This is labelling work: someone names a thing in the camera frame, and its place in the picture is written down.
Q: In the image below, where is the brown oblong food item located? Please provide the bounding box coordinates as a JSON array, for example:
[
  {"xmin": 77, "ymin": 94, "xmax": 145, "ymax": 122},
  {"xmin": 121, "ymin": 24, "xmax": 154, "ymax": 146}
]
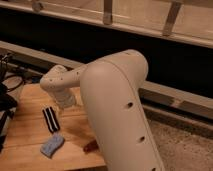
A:
[{"xmin": 83, "ymin": 140, "xmax": 98, "ymax": 153}]

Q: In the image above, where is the black white striped eraser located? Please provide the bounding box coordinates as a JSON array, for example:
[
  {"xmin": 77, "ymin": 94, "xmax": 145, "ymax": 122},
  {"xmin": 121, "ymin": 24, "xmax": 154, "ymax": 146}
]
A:
[{"xmin": 42, "ymin": 107, "xmax": 60, "ymax": 133}]

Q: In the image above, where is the blue sponge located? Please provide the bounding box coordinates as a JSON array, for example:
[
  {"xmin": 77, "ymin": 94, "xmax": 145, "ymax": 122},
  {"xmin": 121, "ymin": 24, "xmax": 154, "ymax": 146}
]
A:
[{"xmin": 40, "ymin": 133, "xmax": 65, "ymax": 158}]

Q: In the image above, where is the metal rail frame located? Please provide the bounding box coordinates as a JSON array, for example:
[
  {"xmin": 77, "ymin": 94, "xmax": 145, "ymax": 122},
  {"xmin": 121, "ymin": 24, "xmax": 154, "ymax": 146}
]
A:
[{"xmin": 0, "ymin": 0, "xmax": 213, "ymax": 48}]

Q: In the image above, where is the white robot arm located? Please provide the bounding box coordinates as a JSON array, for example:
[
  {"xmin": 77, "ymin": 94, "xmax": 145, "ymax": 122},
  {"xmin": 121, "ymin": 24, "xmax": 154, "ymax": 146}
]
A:
[{"xmin": 40, "ymin": 49, "xmax": 165, "ymax": 171}]

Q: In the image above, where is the black cables and equipment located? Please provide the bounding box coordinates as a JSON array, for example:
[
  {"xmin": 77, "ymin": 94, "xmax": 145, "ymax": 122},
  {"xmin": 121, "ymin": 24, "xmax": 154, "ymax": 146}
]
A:
[{"xmin": 0, "ymin": 53, "xmax": 25, "ymax": 153}]

